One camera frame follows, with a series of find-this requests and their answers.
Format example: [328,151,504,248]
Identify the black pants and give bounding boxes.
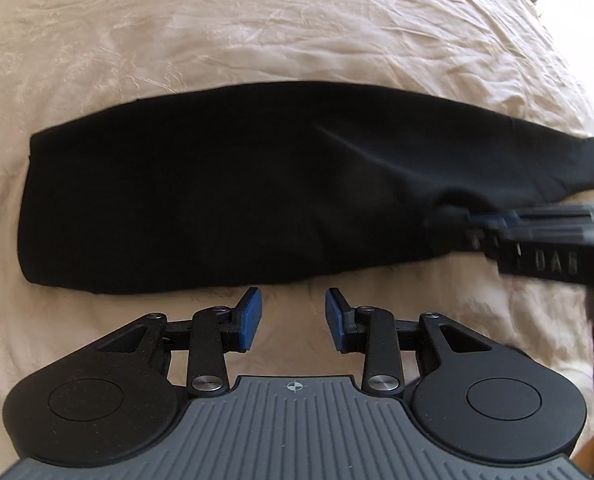
[20,81,594,295]

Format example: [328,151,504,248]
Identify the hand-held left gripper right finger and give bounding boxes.
[324,287,488,394]

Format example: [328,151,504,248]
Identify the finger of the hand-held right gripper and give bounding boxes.
[466,203,594,241]

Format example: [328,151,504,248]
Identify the cream embroidered bedspread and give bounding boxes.
[0,0,594,480]

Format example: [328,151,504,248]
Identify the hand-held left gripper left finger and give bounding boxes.
[97,287,264,395]

